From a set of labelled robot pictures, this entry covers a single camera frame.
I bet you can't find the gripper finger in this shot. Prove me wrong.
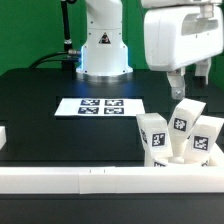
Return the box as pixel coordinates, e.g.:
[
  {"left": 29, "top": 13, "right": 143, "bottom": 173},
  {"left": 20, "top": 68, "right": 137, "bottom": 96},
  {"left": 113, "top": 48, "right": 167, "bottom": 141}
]
[
  {"left": 167, "top": 68, "right": 185, "bottom": 100},
  {"left": 195, "top": 58, "right": 211, "bottom": 84}
]

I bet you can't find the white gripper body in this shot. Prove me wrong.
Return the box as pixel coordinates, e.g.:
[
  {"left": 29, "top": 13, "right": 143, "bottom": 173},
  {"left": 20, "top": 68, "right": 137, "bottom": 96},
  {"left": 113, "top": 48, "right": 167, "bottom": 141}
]
[{"left": 144, "top": 6, "right": 224, "bottom": 71}]

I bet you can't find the white round stool seat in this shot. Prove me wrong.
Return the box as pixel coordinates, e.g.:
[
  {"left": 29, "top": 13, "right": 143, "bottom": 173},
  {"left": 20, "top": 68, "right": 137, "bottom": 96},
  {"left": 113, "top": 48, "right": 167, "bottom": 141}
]
[{"left": 144, "top": 155, "right": 208, "bottom": 167}]

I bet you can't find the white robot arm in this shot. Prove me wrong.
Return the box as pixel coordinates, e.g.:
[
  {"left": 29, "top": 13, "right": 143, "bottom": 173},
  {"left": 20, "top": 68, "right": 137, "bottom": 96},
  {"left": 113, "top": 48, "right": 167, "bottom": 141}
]
[{"left": 77, "top": 0, "right": 224, "bottom": 100}]

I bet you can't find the white marker sheet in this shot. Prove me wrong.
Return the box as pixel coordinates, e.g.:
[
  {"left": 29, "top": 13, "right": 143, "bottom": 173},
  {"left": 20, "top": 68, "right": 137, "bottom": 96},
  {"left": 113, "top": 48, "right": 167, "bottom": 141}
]
[{"left": 55, "top": 98, "right": 145, "bottom": 117}]

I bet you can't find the white left fence piece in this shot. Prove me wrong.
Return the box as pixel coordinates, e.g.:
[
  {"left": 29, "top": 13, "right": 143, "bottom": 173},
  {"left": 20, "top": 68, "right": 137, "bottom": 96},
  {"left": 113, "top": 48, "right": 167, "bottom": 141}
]
[{"left": 0, "top": 126, "right": 6, "bottom": 150}]

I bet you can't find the white front fence bar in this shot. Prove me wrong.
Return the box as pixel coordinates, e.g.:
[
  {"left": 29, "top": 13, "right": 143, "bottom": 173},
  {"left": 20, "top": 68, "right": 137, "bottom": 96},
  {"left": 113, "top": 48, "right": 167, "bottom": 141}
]
[{"left": 0, "top": 167, "right": 224, "bottom": 194}]

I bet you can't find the black cable bundle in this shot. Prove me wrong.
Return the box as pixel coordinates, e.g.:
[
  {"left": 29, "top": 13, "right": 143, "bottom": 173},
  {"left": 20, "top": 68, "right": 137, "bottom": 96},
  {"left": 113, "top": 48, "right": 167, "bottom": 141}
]
[{"left": 28, "top": 49, "right": 82, "bottom": 70}]

